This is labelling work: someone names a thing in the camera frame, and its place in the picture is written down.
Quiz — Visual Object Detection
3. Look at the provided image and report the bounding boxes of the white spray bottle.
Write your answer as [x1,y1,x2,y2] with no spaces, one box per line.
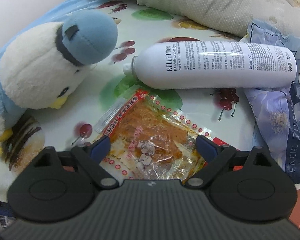
[123,41,297,89]

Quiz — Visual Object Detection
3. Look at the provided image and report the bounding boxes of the fruit print tablecloth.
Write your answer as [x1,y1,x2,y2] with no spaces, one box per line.
[0,0,265,194]

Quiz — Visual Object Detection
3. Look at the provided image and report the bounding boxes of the white blue plush penguin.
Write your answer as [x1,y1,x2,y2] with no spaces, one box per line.
[0,10,117,155]

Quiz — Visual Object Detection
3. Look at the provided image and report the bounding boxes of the blue facial tissue pack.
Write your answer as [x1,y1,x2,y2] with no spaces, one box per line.
[243,20,300,185]

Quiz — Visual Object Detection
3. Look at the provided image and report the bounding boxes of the orange spicy strip snack packet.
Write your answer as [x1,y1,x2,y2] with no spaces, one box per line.
[94,86,223,183]

